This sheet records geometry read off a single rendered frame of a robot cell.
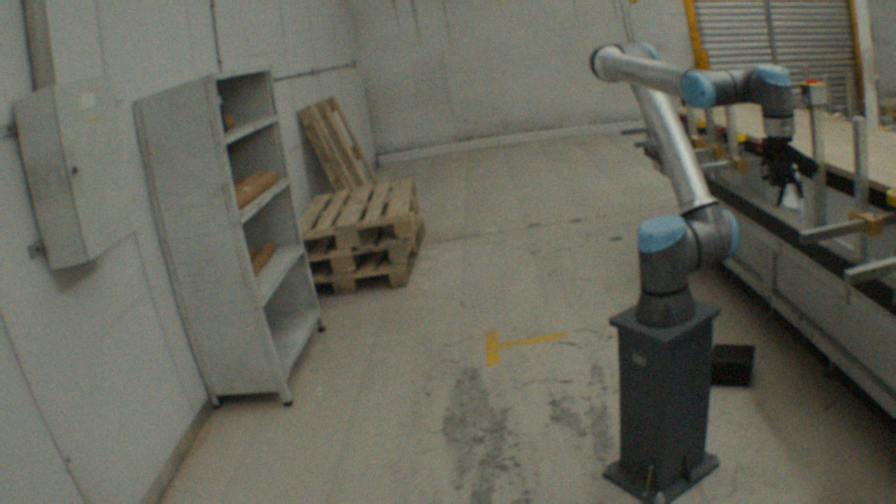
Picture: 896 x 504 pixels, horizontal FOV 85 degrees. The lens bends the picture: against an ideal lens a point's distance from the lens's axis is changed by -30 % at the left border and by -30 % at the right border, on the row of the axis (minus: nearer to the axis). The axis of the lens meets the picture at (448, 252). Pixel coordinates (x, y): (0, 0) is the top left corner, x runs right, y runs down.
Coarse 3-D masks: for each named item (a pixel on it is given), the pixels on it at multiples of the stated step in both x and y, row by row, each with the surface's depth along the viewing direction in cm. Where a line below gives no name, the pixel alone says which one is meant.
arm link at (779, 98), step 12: (756, 72) 128; (768, 72) 124; (780, 72) 123; (756, 84) 129; (768, 84) 125; (780, 84) 123; (756, 96) 131; (768, 96) 126; (780, 96) 124; (768, 108) 127; (780, 108) 125; (792, 108) 126
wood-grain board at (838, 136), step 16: (720, 112) 337; (736, 112) 331; (752, 112) 326; (800, 112) 310; (736, 128) 280; (752, 128) 276; (800, 128) 262; (832, 128) 253; (848, 128) 249; (800, 144) 228; (832, 144) 220; (848, 144) 216; (880, 144) 209; (832, 160) 195; (848, 160) 192; (880, 160) 185; (848, 176) 179; (880, 176) 166
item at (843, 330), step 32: (704, 128) 325; (704, 160) 336; (832, 192) 196; (832, 224) 200; (736, 256) 318; (768, 256) 267; (768, 288) 272; (800, 288) 241; (800, 320) 238; (832, 320) 213; (864, 320) 187; (832, 352) 209; (864, 352) 188; (864, 384) 184
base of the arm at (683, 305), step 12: (684, 288) 170; (648, 300) 173; (660, 300) 171; (672, 300) 170; (684, 300) 170; (636, 312) 179; (648, 312) 173; (660, 312) 171; (672, 312) 170; (684, 312) 170; (648, 324) 173; (660, 324) 171; (672, 324) 170
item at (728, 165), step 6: (720, 162) 245; (726, 162) 244; (732, 162) 243; (750, 162) 243; (756, 162) 243; (702, 168) 244; (708, 168) 244; (714, 168) 244; (720, 168) 244; (726, 168) 243; (732, 168) 243
